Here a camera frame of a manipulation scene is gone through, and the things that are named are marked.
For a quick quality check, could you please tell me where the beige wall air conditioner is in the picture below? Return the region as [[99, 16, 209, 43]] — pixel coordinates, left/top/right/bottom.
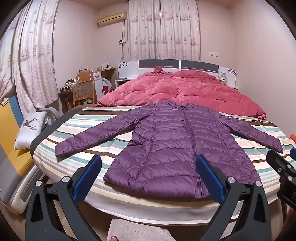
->
[[97, 11, 128, 28]]

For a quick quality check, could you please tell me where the bed with striped sheet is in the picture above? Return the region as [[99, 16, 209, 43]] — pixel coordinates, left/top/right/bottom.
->
[[30, 105, 296, 226]]

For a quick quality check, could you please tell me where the white grey headboard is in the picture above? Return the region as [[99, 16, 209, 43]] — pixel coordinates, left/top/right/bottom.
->
[[118, 59, 237, 87]]

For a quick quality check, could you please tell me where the ship print side curtain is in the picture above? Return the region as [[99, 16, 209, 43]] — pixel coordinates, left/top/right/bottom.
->
[[0, 0, 61, 110]]

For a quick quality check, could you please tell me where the hanging wall cable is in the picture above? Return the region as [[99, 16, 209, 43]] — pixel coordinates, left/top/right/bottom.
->
[[121, 20, 129, 63]]

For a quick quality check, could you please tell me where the purple puffer jacket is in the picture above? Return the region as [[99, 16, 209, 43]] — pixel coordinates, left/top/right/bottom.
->
[[55, 100, 284, 200]]

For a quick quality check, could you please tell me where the white plastic frame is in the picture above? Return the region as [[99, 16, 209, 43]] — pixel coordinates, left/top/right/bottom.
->
[[6, 166, 45, 214]]

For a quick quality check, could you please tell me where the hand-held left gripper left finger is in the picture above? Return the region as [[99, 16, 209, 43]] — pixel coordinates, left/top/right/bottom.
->
[[25, 155, 102, 241]]

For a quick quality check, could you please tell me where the dark wooden desk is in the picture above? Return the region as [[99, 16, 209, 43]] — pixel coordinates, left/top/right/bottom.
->
[[58, 80, 80, 112]]

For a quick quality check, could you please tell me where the white bedside nightstand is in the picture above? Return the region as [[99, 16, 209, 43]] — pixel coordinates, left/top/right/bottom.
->
[[115, 77, 128, 88]]

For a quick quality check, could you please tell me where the ship print window curtain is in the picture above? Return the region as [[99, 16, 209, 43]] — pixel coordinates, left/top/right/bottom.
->
[[129, 0, 201, 62]]

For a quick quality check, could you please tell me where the grey padded seat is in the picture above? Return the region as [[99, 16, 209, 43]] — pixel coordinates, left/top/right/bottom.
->
[[41, 108, 61, 127]]

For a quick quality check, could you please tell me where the red comforter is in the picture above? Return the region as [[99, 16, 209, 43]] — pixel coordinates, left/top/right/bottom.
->
[[94, 66, 267, 120]]

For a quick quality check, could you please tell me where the wooden shelf unit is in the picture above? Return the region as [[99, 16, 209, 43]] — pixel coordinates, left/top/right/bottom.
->
[[100, 67, 116, 89]]

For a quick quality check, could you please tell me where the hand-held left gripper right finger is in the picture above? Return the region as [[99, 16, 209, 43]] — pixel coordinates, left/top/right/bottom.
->
[[195, 154, 270, 241]]

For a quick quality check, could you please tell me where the deer print pillow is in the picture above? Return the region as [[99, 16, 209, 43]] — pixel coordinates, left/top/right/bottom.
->
[[14, 111, 48, 151]]

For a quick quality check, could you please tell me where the white drawer cabinet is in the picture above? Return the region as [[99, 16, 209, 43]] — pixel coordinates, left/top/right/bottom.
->
[[93, 71, 110, 99]]

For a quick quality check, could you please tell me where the folded wooden board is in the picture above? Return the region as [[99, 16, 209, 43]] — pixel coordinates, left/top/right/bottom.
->
[[76, 70, 94, 83]]

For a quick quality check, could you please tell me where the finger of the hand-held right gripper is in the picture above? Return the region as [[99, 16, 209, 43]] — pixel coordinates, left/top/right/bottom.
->
[[266, 149, 296, 183]]

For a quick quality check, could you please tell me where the wicker back wooden chair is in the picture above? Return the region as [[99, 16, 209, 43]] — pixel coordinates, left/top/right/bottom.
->
[[72, 79, 98, 108]]

